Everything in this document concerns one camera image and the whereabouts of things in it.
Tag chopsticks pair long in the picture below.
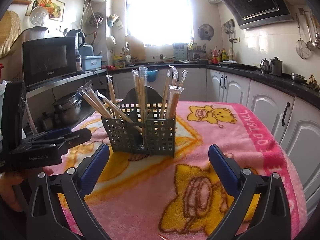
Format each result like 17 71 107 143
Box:
77 80 112 119

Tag chopsticks pair diagonal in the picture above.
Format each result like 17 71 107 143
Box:
95 90 134 124

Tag person's left hand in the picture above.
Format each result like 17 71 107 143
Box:
0 167 54 212

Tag steel stacked pots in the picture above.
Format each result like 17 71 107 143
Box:
53 92 82 125

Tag metal shelf rack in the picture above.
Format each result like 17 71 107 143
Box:
27 69 107 132

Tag black microwave oven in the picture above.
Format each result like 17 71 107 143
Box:
22 37 77 86

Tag blue plastic box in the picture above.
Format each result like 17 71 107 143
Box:
81 56 103 72

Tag dark green utensil basket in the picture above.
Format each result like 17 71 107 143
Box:
101 86 176 157

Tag pink cartoon blanket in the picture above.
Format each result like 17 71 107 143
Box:
43 100 308 240

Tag blue hanging towel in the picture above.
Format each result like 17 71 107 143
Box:
147 69 158 83

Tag black countertop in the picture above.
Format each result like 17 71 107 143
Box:
102 61 320 110

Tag metal canister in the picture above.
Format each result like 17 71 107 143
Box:
270 57 283 76

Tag metal kettle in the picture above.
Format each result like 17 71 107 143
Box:
260 59 270 74

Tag hanging strainer ladle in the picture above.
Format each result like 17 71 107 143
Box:
296 14 310 60

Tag black range hood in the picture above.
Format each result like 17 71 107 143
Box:
221 0 293 29

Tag fruit picture frame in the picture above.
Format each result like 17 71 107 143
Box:
25 0 65 22

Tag wall fan vent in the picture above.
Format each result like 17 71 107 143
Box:
198 24 214 41

